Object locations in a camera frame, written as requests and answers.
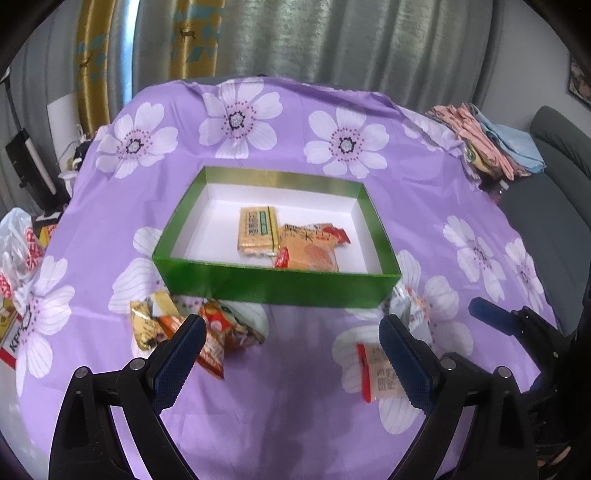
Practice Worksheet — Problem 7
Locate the purple floral tablecloth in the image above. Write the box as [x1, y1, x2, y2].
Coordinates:
[16, 78, 552, 479]

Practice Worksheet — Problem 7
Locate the silver white snack packet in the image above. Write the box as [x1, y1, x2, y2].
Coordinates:
[389, 281, 434, 346]

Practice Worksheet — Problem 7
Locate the black floor stand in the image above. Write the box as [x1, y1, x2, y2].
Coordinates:
[1, 68, 60, 212]

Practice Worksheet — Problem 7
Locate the red white snack packet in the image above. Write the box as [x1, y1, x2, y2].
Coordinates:
[356, 343, 405, 403]

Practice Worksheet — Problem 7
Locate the grey curtain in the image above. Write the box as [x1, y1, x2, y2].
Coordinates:
[105, 0, 509, 110]

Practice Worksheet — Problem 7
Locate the soda cracker packet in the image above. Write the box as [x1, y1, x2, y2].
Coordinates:
[238, 206, 280, 257]

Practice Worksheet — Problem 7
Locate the gold wrapped snack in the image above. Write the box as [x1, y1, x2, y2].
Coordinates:
[129, 290, 183, 356]

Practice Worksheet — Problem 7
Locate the red white carton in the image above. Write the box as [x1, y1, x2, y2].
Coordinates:
[0, 299, 31, 370]

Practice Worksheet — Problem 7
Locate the grey sofa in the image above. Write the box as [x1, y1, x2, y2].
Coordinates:
[500, 106, 590, 335]

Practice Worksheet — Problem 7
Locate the large orange rice snack bag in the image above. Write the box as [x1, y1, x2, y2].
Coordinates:
[273, 225, 339, 272]

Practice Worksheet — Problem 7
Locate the green cardboard box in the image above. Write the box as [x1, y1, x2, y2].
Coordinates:
[152, 166, 401, 308]

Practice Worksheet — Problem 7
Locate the orange red snack packet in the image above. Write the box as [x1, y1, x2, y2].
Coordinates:
[158, 299, 267, 381]

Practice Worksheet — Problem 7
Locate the white plastic bag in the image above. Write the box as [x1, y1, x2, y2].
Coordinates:
[1, 208, 44, 315]

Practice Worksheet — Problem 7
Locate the gold patterned curtain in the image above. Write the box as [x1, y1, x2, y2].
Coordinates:
[75, 0, 224, 134]

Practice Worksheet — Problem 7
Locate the framed wall picture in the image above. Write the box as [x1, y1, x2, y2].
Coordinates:
[568, 56, 591, 109]

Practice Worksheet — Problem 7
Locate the red bubble tea snack packet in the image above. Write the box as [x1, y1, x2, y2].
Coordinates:
[320, 224, 351, 244]

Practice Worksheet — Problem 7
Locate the pile of folded clothes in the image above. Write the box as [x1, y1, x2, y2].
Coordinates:
[427, 103, 546, 181]

